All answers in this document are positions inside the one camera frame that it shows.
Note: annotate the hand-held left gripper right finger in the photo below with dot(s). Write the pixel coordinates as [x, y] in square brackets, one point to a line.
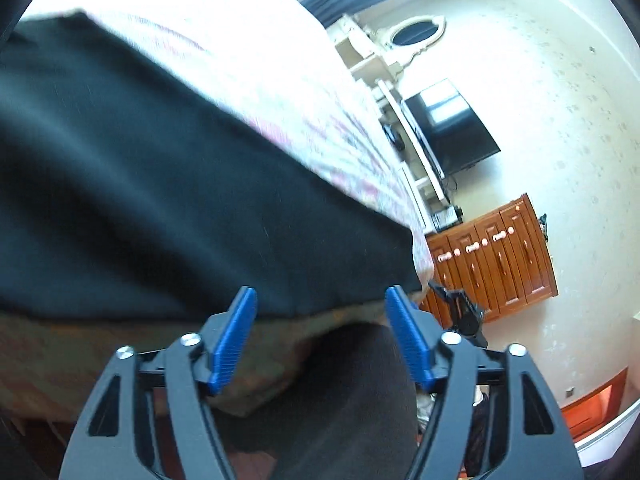
[407, 335]

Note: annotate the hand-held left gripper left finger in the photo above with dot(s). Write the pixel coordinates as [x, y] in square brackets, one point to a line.
[232, 340]

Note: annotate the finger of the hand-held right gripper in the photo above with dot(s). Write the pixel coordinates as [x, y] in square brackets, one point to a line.
[437, 292]

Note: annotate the black pants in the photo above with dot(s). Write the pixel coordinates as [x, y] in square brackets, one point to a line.
[150, 185]

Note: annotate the brown wooden cabinet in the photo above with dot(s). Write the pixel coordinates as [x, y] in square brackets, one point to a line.
[500, 260]

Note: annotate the small black device box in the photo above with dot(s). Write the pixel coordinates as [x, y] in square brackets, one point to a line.
[446, 217]

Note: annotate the small dark object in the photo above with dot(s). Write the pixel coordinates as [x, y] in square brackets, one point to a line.
[543, 223]

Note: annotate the white television stand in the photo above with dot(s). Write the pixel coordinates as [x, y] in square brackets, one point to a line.
[420, 160]

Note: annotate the orange wooden board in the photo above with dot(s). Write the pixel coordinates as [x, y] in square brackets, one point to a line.
[595, 405]

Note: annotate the black flat television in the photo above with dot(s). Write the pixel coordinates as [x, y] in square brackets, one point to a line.
[455, 130]

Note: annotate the white vanity dresser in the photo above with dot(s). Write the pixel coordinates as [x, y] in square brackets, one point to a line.
[357, 52]

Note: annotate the white oval mirror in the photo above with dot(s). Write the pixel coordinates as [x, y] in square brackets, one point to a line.
[415, 34]

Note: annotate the floral bedspread bed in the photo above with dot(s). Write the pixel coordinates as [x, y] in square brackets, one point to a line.
[280, 75]

